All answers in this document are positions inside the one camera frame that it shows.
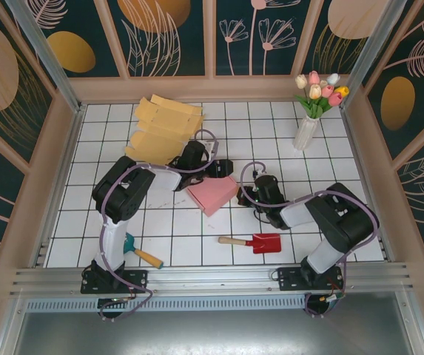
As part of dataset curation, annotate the pink paper box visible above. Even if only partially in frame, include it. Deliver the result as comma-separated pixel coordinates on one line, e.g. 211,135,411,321
186,175,238,218

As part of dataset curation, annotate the yellow paper box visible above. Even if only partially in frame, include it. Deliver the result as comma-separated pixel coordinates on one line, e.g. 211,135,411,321
124,94,206,166

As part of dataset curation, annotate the red shovel with wooden handle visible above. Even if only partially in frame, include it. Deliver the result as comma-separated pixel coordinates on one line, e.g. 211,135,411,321
218,232,283,255

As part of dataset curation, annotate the white ribbed vase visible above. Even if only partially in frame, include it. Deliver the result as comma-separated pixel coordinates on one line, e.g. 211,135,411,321
292,114,323,152

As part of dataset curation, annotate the artificial tulip bouquet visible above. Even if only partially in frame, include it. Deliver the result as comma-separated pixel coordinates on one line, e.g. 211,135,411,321
293,70,351,120

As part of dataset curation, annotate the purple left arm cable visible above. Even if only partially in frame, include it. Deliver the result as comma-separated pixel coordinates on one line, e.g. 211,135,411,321
98,129,220,322

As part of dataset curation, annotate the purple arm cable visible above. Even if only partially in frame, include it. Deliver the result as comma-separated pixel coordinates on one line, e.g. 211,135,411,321
98,129,220,322
240,160,379,319

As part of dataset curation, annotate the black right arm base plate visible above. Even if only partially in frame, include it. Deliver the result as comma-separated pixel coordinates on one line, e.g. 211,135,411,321
277,265,345,294

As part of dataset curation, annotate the aluminium side rail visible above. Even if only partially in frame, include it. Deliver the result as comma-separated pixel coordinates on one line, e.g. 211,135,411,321
340,104,397,264
30,104,87,268

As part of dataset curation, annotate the aluminium mounting rail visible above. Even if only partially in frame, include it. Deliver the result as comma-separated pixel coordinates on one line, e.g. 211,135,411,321
10,261,416,300

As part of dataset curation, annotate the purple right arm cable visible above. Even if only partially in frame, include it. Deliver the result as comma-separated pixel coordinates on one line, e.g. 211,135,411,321
240,160,379,319

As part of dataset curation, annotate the teal garden fork wooden handle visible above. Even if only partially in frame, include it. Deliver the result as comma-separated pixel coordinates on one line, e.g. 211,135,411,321
122,232,164,269

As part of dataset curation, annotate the slotted grey cable duct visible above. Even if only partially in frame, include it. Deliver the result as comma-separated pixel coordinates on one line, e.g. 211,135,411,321
24,295,309,314

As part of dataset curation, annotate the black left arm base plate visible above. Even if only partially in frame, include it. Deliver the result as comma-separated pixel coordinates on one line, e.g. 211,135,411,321
80,268,149,295

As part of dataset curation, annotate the aluminium frame post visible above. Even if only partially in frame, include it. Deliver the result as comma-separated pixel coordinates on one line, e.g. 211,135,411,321
4,0,87,114
339,0,408,110

